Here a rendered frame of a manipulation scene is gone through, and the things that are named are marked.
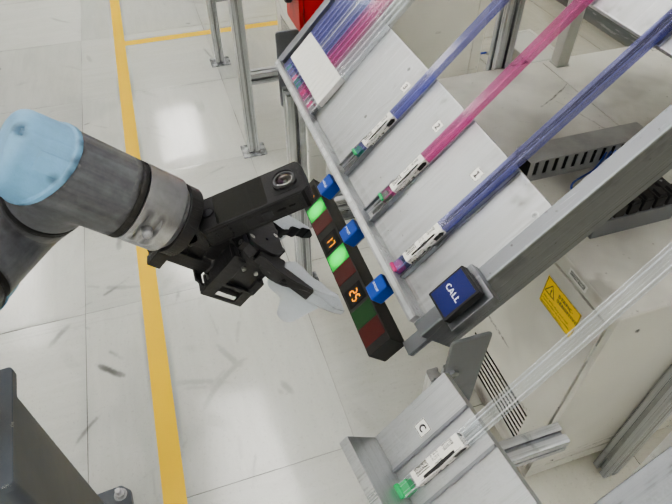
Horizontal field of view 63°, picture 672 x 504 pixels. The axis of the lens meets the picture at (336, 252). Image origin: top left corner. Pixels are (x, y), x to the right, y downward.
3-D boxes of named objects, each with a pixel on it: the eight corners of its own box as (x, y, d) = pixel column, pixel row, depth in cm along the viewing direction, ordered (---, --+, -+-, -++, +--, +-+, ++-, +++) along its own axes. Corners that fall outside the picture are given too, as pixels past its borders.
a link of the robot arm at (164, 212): (148, 146, 52) (156, 201, 46) (189, 167, 55) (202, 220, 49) (106, 201, 54) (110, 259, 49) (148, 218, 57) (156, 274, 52)
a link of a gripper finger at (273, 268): (307, 286, 61) (246, 237, 59) (318, 276, 61) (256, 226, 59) (302, 308, 57) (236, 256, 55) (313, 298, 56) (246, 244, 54)
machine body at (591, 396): (515, 489, 122) (618, 320, 78) (395, 268, 169) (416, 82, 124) (747, 406, 136) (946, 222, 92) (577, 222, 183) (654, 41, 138)
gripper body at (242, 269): (232, 262, 66) (140, 226, 58) (278, 212, 62) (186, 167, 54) (246, 310, 61) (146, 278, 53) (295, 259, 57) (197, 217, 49)
